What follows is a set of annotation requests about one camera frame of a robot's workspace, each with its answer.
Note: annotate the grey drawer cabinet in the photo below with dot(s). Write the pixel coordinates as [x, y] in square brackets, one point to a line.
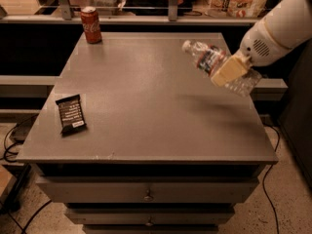
[150, 116]

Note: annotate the clear plastic water bottle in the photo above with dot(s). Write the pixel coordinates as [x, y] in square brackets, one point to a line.
[209, 58]

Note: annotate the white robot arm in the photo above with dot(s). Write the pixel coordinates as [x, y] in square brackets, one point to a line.
[285, 27]

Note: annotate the red coke can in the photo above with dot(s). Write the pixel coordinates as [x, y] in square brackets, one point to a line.
[90, 22]

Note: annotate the black snack bar wrapper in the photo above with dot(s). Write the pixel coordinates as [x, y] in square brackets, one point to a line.
[70, 114]

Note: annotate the top grey drawer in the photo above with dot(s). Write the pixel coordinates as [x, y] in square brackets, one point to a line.
[87, 190]

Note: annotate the grey drawer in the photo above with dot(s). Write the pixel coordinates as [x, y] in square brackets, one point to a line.
[87, 190]
[149, 217]

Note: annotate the metal railing frame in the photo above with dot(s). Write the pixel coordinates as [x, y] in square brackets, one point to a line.
[59, 12]

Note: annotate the middle grey drawer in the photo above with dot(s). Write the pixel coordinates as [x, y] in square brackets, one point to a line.
[149, 217]

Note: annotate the black bag behind glass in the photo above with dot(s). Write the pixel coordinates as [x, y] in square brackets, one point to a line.
[156, 7]

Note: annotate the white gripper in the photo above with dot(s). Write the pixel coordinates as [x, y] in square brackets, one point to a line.
[258, 48]

